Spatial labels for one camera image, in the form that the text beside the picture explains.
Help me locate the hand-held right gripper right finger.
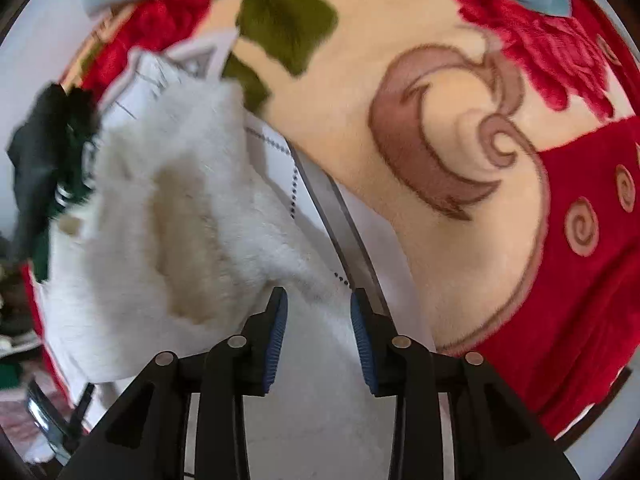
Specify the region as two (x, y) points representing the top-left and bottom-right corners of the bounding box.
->
(349, 288), (581, 480)

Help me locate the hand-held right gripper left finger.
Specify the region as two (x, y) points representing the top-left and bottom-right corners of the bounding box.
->
(58, 286), (289, 480)

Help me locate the white fleece-lined jacket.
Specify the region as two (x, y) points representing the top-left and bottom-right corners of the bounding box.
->
(42, 31), (431, 480)

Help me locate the red floral printed blanket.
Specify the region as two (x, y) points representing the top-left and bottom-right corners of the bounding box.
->
(20, 0), (640, 453)

